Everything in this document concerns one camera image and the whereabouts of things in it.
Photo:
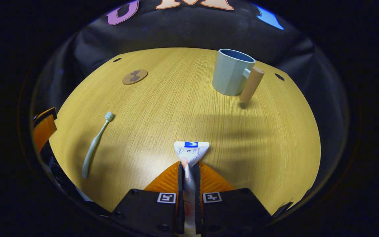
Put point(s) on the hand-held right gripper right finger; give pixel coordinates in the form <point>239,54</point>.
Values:
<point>232,210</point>

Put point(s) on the white toothpaste tube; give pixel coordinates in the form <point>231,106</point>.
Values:
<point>191,151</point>

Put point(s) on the black backdrop cloth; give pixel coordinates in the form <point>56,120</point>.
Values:
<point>176,36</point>

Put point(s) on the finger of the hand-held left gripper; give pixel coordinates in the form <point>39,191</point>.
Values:
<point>44,133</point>
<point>46,114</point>

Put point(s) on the round brown coaster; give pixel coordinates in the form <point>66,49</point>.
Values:
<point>135,77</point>

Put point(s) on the pale green toothbrush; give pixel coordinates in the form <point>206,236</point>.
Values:
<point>94,146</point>

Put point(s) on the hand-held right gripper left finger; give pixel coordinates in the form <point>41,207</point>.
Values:
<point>143,210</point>

